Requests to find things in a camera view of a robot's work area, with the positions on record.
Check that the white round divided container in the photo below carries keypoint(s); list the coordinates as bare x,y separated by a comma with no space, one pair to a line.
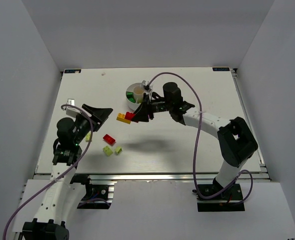
138,95

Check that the pale green lego brick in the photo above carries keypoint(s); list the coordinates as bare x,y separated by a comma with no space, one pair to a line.
88,137

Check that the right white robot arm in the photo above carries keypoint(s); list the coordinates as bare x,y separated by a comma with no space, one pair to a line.
236,141

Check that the left blue table label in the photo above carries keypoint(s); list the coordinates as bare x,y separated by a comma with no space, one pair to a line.
72,71

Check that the light green sloped lego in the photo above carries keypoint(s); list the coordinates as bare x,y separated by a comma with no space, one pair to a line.
118,150

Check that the blue table label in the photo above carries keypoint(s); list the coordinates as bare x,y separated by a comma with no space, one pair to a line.
221,69
72,71

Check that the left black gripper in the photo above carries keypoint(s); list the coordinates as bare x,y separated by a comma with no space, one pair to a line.
93,120

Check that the red and orange lego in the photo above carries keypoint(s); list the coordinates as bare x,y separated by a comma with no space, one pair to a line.
125,117

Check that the light green lego brick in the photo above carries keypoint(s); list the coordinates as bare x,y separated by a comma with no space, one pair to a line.
107,151

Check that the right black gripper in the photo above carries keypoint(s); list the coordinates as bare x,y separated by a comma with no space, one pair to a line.
150,108

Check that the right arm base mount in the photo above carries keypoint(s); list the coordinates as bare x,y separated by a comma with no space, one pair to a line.
229,201

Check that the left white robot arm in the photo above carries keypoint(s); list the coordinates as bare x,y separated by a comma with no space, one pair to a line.
66,190

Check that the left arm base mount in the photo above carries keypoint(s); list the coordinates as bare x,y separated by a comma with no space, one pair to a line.
96,195

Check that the red lego brick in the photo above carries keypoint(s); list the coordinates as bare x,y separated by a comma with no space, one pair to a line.
109,139

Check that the right blue table label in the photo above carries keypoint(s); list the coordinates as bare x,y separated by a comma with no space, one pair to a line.
221,69

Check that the green long lego brick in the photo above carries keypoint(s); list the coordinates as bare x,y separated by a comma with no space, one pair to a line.
130,96

